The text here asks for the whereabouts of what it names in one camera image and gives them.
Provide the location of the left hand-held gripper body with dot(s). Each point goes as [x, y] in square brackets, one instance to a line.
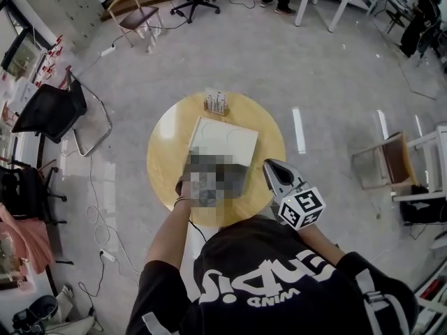
[223, 180]

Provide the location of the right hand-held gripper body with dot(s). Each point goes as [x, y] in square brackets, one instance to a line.
[302, 206]

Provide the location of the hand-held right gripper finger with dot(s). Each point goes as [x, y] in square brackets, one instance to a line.
[270, 178]
[279, 166]

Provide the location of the white box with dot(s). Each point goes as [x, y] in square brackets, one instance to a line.
[227, 138]

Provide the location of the row of small white items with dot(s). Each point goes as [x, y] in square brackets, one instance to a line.
[216, 98]

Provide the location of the person's right forearm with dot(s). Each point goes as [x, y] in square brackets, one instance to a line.
[321, 243]

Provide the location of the person's left hand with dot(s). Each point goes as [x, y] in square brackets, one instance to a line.
[182, 187]

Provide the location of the wooden rack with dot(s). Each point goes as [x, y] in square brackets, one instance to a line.
[216, 109]

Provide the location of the person's black printed shirt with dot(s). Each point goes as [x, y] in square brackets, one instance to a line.
[265, 284]

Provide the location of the wooden chair with brown seat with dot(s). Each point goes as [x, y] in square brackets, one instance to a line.
[138, 16]
[396, 161]

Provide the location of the black bag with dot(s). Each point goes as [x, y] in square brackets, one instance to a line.
[424, 206]

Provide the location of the white power strip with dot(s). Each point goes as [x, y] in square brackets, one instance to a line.
[107, 255]
[107, 51]

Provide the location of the black mesh cantilever chair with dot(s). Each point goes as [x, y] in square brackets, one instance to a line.
[52, 112]

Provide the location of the black armrest office chair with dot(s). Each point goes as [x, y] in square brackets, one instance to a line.
[24, 194]

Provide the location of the beige cloth bag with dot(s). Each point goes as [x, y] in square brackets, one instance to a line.
[71, 312]

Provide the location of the pink cloth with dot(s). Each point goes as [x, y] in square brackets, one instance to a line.
[28, 243]

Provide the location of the group of red clips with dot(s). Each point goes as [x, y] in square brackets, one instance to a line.
[52, 59]

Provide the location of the black backpack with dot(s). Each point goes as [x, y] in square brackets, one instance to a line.
[33, 314]

